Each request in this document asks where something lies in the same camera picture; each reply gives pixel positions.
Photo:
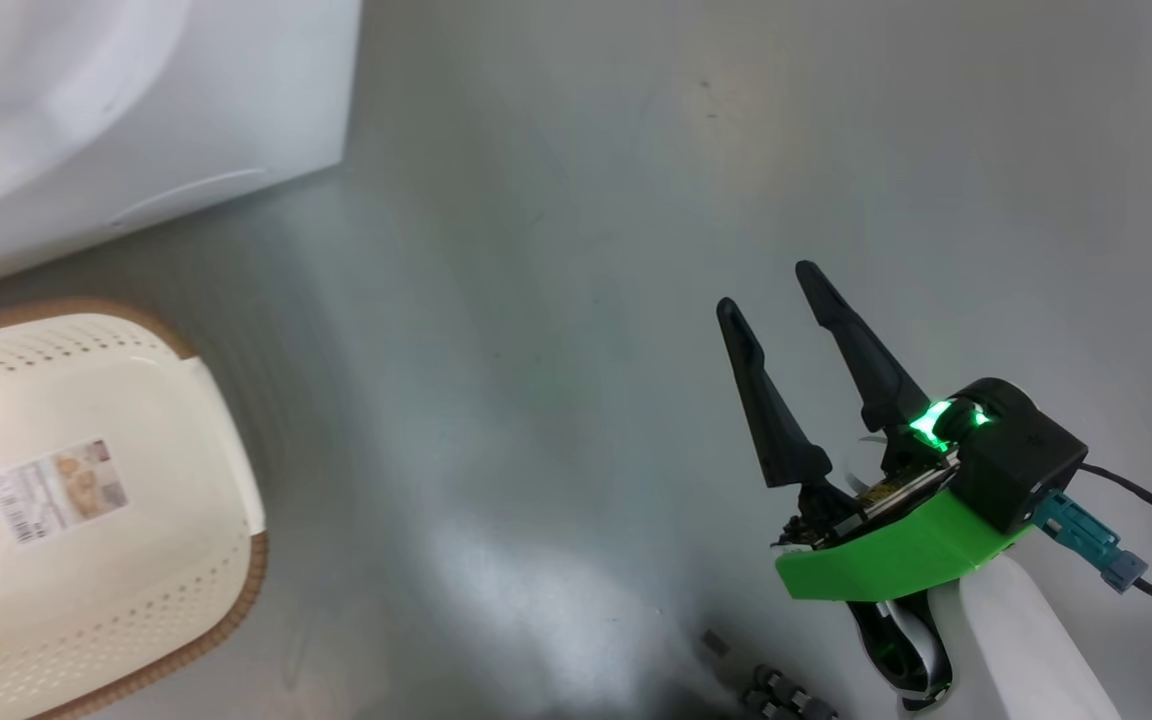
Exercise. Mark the white front-load washing machine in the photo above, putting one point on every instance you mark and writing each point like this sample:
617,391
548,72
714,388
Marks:
136,100

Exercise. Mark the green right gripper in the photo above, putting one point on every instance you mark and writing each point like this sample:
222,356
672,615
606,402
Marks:
896,555

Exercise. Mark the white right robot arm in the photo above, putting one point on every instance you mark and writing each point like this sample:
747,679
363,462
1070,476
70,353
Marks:
1016,650

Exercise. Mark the round filter cover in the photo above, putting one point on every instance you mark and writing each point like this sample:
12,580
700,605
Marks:
186,190

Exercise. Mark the cream perforated laundry basket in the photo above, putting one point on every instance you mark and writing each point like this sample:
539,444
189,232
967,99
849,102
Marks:
116,600

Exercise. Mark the dark grey robot base parts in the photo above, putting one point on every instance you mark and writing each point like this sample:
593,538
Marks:
786,695

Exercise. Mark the product label sticker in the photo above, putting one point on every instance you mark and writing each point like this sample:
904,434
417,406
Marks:
58,490

